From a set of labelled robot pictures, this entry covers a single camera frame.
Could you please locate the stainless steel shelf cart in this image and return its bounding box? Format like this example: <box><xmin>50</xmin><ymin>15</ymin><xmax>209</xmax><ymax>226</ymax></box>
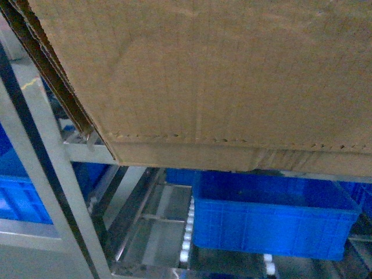
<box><xmin>1</xmin><ymin>20</ymin><xmax>112</xmax><ymax>278</ymax></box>

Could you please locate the large cardboard box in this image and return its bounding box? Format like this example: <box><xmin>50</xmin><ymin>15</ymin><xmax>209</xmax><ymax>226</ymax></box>
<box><xmin>1</xmin><ymin>1</ymin><xmax>371</xmax><ymax>177</ymax></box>

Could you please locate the blue bin on rollers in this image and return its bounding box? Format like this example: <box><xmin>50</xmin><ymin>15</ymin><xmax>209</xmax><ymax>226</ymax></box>
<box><xmin>192</xmin><ymin>171</ymin><xmax>362</xmax><ymax>261</ymax></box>

